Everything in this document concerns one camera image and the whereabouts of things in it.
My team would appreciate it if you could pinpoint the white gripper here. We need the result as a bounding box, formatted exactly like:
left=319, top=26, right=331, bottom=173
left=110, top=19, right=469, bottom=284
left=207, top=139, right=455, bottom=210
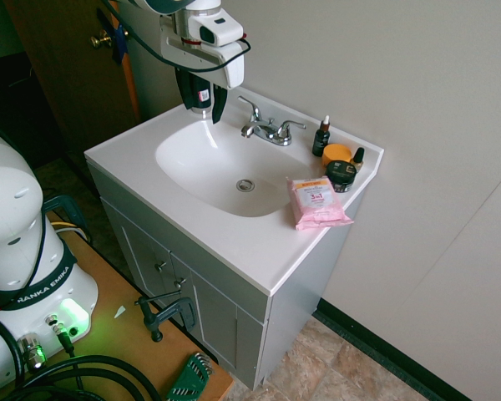
left=159, top=15, right=245, bottom=125

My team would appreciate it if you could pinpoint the dark sanitizer bottle pink label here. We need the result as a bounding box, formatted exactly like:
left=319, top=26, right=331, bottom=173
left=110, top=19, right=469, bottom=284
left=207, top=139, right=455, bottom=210
left=190, top=74, right=214, bottom=115

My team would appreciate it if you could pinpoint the orange pole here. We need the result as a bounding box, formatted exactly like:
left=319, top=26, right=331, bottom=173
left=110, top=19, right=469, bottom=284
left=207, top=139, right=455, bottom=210
left=122, top=50, right=141, bottom=123

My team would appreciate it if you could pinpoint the blue tape strip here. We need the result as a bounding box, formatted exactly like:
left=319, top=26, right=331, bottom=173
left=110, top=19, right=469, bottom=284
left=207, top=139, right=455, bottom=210
left=109, top=23, right=129, bottom=65

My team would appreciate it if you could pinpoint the brass door knob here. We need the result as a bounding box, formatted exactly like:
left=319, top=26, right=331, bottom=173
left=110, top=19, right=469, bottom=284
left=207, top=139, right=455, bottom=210
left=89, top=29, right=112, bottom=52

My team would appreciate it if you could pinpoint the dark dropper bottle white cap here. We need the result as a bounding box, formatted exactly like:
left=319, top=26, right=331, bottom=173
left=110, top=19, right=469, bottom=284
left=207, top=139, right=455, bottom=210
left=311, top=114, right=332, bottom=158

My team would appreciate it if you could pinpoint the brown wooden door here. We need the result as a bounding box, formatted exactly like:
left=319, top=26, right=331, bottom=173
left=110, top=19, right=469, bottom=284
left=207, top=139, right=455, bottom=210
left=5, top=0, right=141, bottom=156

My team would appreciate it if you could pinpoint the orange round jar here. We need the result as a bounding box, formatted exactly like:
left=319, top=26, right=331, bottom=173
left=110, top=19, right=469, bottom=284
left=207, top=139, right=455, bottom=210
left=321, top=143, right=353, bottom=169

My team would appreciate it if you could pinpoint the white sink countertop basin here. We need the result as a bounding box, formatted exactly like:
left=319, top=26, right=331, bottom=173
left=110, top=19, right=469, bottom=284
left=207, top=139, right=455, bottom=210
left=84, top=85, right=386, bottom=298

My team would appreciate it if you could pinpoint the pink facial wipes pack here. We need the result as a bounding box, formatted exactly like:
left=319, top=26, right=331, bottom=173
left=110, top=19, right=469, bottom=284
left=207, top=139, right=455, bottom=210
left=285, top=175, right=356, bottom=231

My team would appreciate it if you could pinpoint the black round jar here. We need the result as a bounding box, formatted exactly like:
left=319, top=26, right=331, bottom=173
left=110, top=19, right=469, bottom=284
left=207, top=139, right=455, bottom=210
left=324, top=160, right=357, bottom=194

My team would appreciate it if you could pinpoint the small gold bottle black cap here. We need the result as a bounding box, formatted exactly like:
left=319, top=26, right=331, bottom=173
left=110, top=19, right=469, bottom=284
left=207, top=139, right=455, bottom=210
left=350, top=146, right=367, bottom=175

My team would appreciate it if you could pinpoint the dark blue-green clamp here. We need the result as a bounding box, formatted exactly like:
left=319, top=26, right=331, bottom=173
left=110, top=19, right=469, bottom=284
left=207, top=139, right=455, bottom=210
left=41, top=195, right=91, bottom=248

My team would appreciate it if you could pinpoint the black C-clamp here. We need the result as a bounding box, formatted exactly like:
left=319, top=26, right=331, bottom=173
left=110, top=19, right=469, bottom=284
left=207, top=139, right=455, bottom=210
left=134, top=290, right=198, bottom=344

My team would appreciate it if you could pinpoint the grey vanity cabinet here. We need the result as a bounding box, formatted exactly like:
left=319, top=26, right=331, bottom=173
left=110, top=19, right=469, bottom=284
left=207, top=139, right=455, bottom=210
left=86, top=161, right=362, bottom=392

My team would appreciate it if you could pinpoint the green hex key set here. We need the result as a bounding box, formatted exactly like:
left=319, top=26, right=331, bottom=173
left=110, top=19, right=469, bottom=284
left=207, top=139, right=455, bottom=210
left=164, top=352, right=215, bottom=401

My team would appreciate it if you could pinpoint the silver round connector plug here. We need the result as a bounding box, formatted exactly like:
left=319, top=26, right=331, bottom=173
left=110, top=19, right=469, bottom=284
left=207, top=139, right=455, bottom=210
left=17, top=332, right=48, bottom=373

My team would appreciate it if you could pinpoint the chrome two-handle faucet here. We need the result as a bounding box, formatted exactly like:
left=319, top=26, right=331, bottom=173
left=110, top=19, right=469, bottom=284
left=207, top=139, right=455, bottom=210
left=237, top=95, right=307, bottom=148

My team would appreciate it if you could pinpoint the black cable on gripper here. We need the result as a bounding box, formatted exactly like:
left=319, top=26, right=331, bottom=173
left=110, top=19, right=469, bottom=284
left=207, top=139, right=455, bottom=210
left=101, top=0, right=252, bottom=71

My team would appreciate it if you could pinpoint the thin black plugged cable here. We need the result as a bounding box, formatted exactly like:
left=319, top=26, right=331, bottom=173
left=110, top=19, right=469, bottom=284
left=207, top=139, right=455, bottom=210
left=45, top=316, right=85, bottom=396

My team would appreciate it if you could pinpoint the thick black looped cable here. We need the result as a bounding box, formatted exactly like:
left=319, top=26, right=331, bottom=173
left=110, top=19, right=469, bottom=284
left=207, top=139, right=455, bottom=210
left=7, top=353, right=163, bottom=401

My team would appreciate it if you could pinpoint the black wall baseboard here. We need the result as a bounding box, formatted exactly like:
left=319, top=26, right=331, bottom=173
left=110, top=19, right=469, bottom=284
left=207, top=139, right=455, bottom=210
left=314, top=297, right=473, bottom=401

